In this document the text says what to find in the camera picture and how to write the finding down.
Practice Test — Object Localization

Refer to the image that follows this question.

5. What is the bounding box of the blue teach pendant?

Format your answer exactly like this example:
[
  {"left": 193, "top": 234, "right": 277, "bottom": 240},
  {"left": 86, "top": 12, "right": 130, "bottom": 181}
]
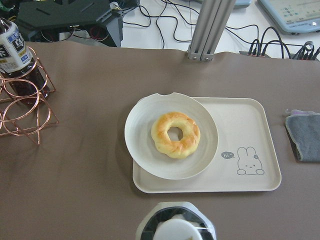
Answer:
[{"left": 257, "top": 0, "right": 320, "bottom": 35}]

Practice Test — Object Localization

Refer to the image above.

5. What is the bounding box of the black 3d printed fixture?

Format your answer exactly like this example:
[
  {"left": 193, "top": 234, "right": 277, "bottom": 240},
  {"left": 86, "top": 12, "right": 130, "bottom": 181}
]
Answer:
[{"left": 14, "top": 0, "right": 124, "bottom": 47}]

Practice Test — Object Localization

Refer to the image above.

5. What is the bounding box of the black usb hub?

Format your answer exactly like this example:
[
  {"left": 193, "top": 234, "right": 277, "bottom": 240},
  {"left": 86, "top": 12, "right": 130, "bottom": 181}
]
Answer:
[{"left": 239, "top": 26, "right": 320, "bottom": 61}]

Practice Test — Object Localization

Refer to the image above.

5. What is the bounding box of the grey folded cloth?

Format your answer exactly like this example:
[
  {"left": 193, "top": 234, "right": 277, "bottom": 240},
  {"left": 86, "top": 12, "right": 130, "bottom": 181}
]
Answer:
[{"left": 285, "top": 109, "right": 320, "bottom": 163}]

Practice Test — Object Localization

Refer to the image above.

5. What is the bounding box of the aluminium frame post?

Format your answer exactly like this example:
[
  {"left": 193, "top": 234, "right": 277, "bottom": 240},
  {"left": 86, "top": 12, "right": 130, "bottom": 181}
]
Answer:
[{"left": 187, "top": 0, "right": 236, "bottom": 62}]

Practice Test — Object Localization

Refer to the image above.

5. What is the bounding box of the copper wire bottle rack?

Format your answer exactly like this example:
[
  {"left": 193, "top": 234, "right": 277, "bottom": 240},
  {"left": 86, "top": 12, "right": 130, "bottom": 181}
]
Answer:
[{"left": 0, "top": 47, "right": 60, "bottom": 145}]

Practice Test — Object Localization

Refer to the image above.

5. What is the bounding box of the glazed ring donut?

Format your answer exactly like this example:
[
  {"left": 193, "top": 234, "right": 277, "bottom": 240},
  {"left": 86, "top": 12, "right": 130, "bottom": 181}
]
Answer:
[{"left": 151, "top": 111, "right": 201, "bottom": 159}]

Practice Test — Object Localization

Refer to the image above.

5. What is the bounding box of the beige rabbit tray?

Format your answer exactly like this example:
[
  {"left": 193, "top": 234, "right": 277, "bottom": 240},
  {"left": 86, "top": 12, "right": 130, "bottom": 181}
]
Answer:
[{"left": 132, "top": 97, "right": 282, "bottom": 194}]

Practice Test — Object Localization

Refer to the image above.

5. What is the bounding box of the white round plate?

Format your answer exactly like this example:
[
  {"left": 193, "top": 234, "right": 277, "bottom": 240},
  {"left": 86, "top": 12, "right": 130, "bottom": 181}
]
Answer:
[{"left": 124, "top": 92, "right": 219, "bottom": 180}]

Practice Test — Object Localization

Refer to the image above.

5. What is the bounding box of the tea bottle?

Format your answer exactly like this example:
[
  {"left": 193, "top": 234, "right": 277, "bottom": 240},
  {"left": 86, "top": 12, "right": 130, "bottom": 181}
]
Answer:
[
  {"left": 0, "top": 18, "right": 50, "bottom": 98},
  {"left": 135, "top": 201, "right": 217, "bottom": 240}
]

